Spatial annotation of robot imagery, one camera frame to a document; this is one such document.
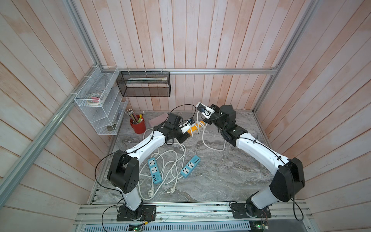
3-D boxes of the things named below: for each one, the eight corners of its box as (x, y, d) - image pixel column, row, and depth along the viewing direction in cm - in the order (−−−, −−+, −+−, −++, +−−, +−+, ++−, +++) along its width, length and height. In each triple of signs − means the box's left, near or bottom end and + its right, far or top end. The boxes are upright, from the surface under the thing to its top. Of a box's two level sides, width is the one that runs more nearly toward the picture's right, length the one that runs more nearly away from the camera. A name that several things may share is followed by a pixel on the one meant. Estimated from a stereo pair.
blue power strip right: (179, 173, 89) (179, 172, 86) (195, 156, 96) (195, 154, 94) (185, 179, 87) (185, 177, 84) (201, 161, 94) (201, 159, 92)
